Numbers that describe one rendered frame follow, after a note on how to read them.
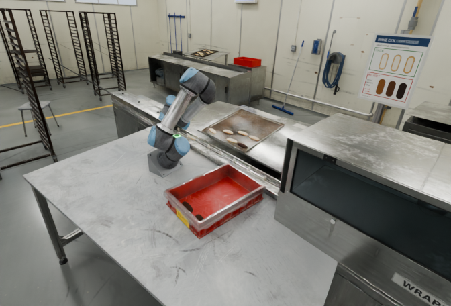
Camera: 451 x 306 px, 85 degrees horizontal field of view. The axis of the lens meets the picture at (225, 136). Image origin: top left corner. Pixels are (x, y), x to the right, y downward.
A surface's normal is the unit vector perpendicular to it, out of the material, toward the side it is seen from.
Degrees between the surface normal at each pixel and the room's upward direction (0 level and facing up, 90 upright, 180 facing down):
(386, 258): 91
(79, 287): 0
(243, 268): 0
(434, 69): 90
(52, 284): 0
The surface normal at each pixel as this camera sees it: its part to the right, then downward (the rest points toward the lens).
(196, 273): 0.04, -0.90
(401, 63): -0.77, 0.25
